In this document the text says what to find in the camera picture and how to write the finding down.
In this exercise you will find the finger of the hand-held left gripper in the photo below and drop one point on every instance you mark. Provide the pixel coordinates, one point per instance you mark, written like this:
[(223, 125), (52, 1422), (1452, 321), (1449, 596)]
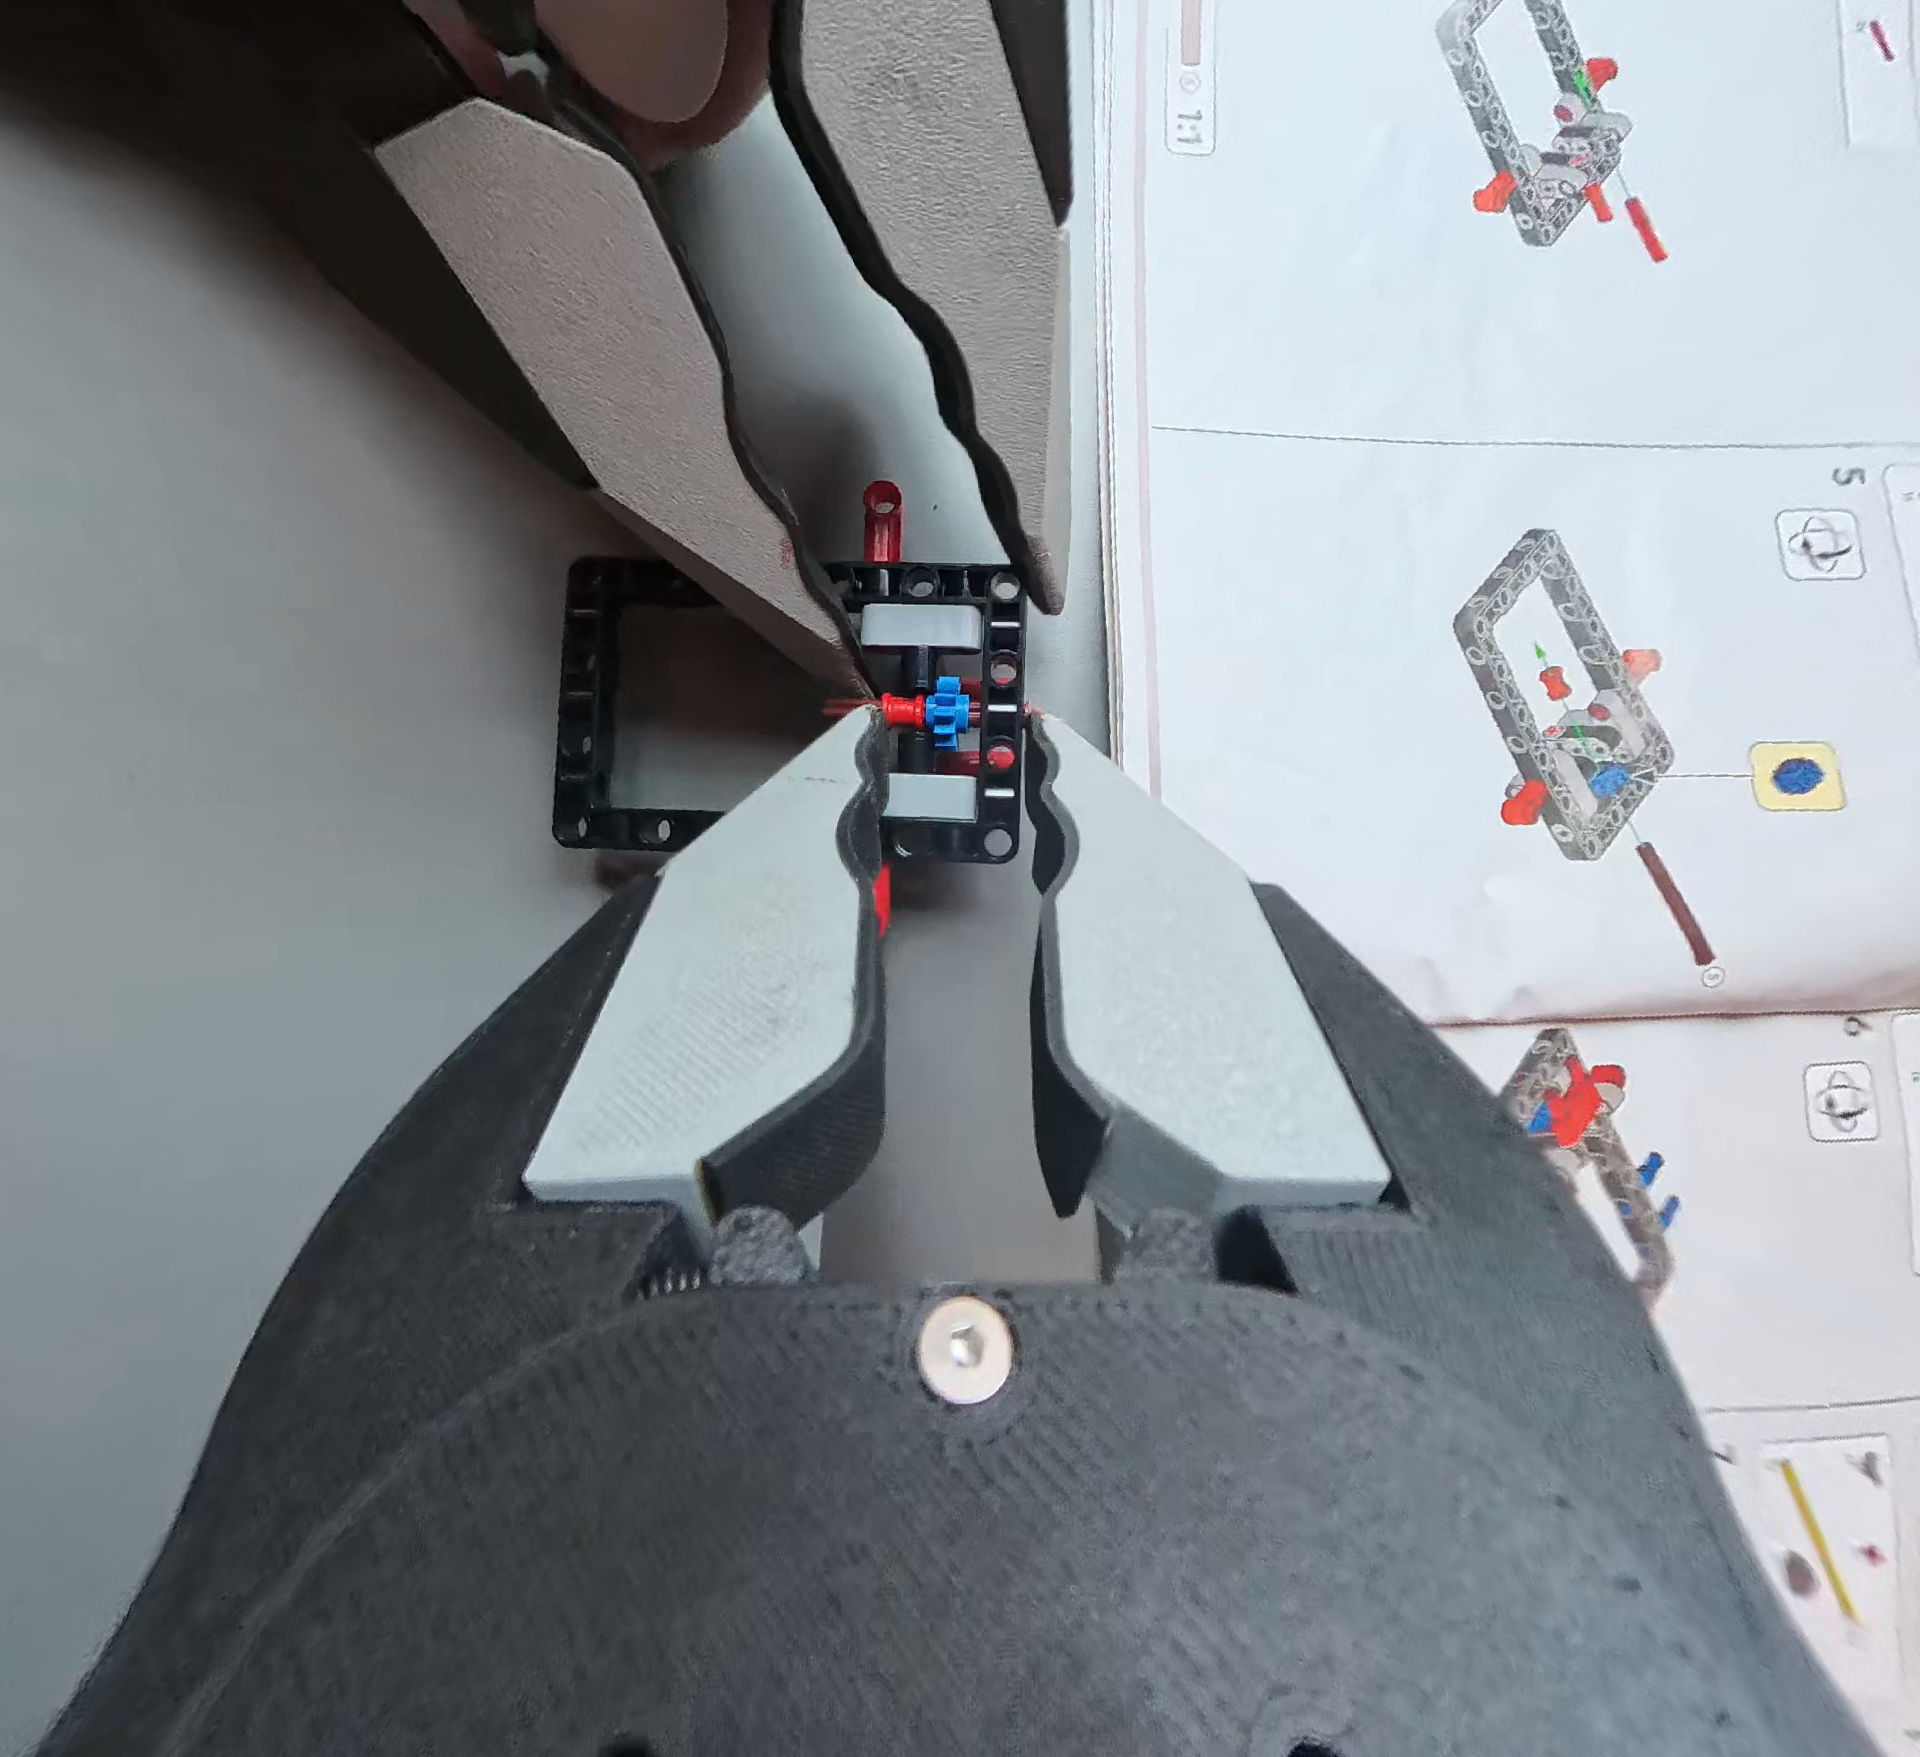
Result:
[(599, 286), (960, 138)]

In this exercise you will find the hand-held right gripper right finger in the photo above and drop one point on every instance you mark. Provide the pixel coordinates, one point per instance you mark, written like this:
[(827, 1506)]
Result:
[(1201, 1037)]

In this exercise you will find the black lego frame assembly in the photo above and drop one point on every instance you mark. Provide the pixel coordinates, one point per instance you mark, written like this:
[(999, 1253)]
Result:
[(576, 737)]

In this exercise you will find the lego instruction booklet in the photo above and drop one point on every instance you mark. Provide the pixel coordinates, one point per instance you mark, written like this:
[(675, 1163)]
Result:
[(1349, 362)]

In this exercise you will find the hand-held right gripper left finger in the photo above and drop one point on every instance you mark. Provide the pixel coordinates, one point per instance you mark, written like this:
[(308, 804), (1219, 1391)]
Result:
[(721, 1006)]

